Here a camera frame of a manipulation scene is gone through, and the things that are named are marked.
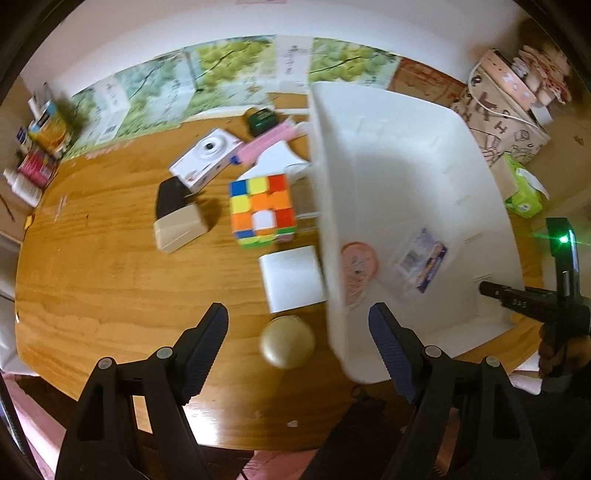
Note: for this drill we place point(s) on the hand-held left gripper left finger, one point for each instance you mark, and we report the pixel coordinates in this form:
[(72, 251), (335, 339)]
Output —
[(205, 355)]

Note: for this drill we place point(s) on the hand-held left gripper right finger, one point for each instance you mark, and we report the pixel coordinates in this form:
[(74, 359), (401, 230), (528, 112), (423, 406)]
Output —
[(390, 350)]

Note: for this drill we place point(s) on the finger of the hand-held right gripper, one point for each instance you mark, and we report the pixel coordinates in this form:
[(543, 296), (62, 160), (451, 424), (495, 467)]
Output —
[(517, 300)]

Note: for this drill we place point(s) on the round gold compact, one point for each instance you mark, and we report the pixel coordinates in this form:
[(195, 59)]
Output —
[(287, 342)]

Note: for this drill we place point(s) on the white square box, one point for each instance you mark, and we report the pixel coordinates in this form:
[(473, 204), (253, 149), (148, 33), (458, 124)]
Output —
[(293, 277)]

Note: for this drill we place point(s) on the beige box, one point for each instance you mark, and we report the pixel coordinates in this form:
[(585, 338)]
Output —
[(180, 230)]

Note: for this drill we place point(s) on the multicoloured puzzle cube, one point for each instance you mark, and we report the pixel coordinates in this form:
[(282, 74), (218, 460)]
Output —
[(261, 210)]

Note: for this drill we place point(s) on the white plastic bin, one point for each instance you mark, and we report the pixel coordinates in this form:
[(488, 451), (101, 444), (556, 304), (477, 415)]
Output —
[(392, 161)]

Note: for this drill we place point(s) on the white camera box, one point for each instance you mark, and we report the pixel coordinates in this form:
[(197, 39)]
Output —
[(205, 157)]

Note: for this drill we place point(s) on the white curved plastic piece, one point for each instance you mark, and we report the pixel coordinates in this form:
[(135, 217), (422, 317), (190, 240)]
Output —
[(281, 159)]

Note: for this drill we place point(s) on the person's right hand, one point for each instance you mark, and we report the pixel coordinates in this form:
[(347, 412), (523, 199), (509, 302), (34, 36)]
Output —
[(550, 355)]

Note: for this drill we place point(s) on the round pink disc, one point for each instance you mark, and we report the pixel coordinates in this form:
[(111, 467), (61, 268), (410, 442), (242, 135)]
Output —
[(359, 272)]

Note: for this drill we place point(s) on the clear packet with blue label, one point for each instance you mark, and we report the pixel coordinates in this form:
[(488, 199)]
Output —
[(418, 261)]

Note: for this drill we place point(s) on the green tissue pack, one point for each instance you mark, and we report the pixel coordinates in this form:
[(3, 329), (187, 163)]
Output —
[(524, 191)]

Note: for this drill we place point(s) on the white tape roll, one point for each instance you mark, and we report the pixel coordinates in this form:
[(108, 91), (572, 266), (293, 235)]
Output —
[(541, 114)]

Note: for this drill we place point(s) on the printed paper gift bag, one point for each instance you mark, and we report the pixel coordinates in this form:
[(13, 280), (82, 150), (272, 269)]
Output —
[(498, 115)]

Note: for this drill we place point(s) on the floral fabric bundle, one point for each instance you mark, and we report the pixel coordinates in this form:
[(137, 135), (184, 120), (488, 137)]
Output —
[(545, 69)]

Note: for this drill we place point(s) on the brown cardboard box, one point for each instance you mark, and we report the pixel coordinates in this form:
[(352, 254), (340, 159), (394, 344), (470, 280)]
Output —
[(425, 81)]

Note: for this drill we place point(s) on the green bottle with gold cap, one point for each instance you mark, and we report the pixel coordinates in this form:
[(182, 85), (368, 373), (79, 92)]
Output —
[(262, 122)]

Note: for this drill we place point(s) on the white bottle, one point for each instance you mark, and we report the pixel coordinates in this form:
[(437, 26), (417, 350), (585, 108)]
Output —
[(24, 188)]

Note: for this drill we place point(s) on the pink can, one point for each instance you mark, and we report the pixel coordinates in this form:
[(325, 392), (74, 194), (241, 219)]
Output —
[(38, 168)]

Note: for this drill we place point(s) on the grape print cardboard sheet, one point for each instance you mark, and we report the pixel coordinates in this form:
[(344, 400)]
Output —
[(152, 87)]

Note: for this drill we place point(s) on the orange juice carton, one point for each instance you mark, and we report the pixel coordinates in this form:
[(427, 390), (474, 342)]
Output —
[(48, 129)]

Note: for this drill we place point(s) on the blue and white tube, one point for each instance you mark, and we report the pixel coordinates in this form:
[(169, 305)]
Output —
[(23, 141)]

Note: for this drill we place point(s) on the small white carton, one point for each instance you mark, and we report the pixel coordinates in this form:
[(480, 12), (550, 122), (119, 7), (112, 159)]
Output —
[(39, 97)]

